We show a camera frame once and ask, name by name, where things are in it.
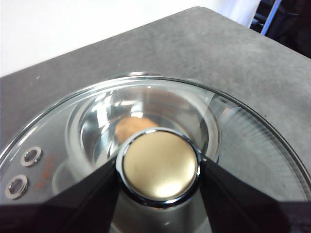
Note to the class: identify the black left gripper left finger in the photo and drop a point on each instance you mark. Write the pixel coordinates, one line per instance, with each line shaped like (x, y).
(68, 213)

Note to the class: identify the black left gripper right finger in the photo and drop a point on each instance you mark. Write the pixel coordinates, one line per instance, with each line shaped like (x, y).
(243, 213)

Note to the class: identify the glass lid with gold knob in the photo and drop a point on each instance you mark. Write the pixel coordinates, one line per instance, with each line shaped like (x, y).
(160, 167)

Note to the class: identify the brown potato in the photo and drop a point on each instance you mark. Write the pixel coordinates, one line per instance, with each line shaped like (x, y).
(131, 125)

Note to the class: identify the pale green electric pot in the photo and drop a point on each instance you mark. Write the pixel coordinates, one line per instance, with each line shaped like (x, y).
(97, 116)

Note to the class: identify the black equipment frame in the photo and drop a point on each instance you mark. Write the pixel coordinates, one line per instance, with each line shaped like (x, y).
(291, 26)

